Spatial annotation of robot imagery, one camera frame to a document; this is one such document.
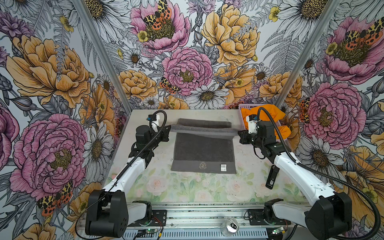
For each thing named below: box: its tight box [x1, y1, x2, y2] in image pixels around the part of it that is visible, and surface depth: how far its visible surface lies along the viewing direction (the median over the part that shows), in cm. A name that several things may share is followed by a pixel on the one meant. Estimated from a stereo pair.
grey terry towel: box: [170, 118, 238, 174], surface depth 96 cm
